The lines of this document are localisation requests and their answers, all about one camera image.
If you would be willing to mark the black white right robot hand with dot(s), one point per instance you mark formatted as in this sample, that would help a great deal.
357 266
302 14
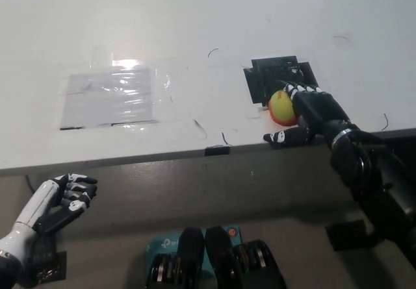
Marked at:
315 110

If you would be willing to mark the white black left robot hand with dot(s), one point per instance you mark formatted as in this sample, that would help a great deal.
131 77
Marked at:
35 204

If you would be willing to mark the yellow orange small tennis ball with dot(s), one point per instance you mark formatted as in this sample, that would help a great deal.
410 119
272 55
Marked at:
280 107

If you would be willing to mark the black tape square patch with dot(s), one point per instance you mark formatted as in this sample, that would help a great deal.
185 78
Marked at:
260 81

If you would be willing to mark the small black tape strip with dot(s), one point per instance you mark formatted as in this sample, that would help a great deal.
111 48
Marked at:
217 150

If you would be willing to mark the clear taped plastic sheet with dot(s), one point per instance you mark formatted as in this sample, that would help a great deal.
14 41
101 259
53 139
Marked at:
107 104

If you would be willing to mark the teal tp-link router box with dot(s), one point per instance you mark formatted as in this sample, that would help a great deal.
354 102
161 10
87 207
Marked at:
164 245

